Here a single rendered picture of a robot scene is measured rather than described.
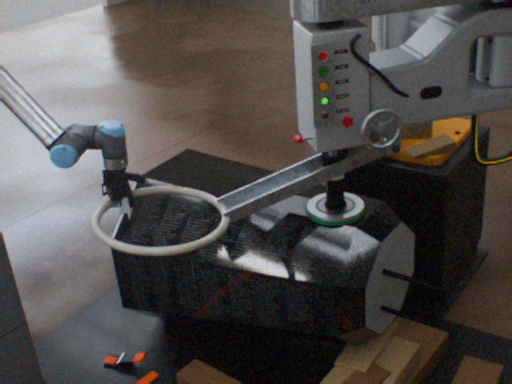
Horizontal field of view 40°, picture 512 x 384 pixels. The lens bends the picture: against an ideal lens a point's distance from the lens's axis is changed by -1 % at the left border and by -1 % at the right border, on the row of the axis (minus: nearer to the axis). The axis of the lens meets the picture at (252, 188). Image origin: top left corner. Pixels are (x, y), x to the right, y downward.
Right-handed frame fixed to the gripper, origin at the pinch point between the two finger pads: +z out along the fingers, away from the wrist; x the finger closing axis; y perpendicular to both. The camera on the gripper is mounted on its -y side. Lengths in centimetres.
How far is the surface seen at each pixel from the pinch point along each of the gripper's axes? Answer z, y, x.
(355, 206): -3, -61, 62
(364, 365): 57, -50, 78
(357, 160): -23, -58, 64
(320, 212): -2, -49, 55
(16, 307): 37, 39, -25
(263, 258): 16, -32, 42
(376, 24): -54, -122, 21
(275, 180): -13, -40, 40
